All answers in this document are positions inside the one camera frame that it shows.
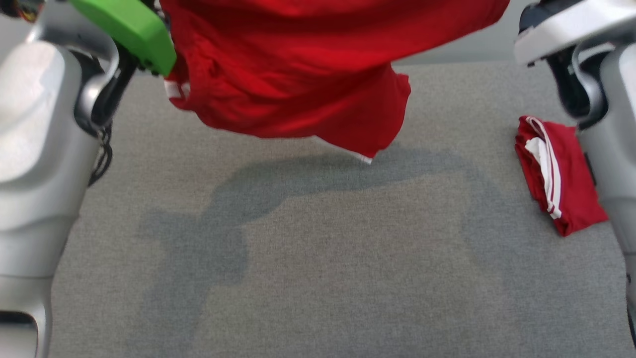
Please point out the grey fabric sofa cushion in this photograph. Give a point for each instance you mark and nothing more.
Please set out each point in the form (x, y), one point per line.
(323, 273)

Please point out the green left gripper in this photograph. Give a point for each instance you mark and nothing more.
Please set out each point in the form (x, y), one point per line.
(131, 27)

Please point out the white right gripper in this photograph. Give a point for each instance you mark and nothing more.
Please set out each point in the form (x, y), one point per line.
(581, 22)

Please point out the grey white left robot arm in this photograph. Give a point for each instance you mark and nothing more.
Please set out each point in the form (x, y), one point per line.
(39, 149)

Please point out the red jersey with number print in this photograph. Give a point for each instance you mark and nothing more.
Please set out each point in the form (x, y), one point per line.
(298, 74)

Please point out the red garment with white stripes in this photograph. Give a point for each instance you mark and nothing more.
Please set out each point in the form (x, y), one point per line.
(576, 189)

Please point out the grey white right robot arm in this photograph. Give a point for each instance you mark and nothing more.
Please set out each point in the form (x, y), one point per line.
(618, 149)

